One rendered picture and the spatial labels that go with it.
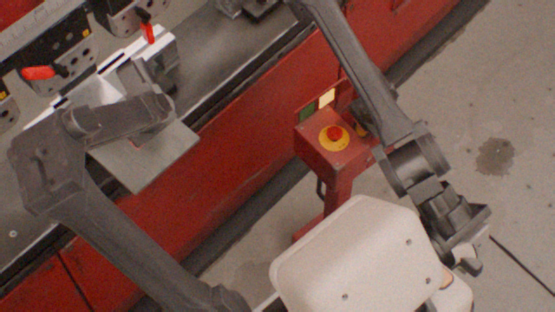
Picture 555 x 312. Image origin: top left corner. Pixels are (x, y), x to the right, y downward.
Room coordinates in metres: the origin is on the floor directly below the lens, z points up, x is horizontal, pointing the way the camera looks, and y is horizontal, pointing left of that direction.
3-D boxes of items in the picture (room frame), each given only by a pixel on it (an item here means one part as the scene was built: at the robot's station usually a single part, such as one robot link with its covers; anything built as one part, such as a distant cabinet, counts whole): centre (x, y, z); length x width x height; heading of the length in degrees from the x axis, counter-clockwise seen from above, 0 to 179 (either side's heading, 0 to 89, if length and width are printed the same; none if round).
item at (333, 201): (1.05, -0.17, 0.39); 0.05 x 0.05 x 0.54; 38
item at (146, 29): (1.08, 0.27, 1.12); 0.04 x 0.02 x 0.10; 46
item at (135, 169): (0.91, 0.32, 1.00); 0.26 x 0.18 x 0.01; 46
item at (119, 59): (1.04, 0.40, 0.98); 0.20 x 0.03 x 0.03; 136
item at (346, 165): (1.05, -0.17, 0.75); 0.20 x 0.16 x 0.18; 128
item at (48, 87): (1.00, 0.44, 1.18); 0.15 x 0.09 x 0.17; 136
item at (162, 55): (1.06, 0.38, 0.92); 0.39 x 0.06 x 0.10; 136
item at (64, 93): (1.02, 0.42, 1.05); 0.10 x 0.02 x 0.10; 136
